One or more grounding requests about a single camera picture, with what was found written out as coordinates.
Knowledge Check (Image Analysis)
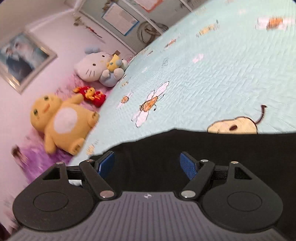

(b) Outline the framed wedding photo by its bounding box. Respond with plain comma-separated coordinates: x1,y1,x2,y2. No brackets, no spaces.
1,31,57,93

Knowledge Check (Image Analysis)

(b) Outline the red plush toy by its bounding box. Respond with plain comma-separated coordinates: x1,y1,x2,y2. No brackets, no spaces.
73,86,106,108

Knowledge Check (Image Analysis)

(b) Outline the white Hello Kitty plush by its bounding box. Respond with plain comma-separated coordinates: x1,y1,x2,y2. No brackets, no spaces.
74,47,112,82

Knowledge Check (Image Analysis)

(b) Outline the light green quilted bedspread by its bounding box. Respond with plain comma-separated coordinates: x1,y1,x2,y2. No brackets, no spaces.
70,1,295,166

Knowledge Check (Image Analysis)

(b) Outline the white wardrobe with posters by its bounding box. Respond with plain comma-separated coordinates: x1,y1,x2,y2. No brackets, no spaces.
78,0,195,54

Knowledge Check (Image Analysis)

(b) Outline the blue grey plush toy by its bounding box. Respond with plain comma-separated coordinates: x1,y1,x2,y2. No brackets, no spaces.
99,54,128,87

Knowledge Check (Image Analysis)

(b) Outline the black garment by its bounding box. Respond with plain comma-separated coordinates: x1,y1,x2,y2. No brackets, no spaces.
90,130,295,240

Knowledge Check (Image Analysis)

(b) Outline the yellow duck plush toy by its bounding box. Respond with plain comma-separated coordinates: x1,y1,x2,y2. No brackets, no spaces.
30,94,99,156

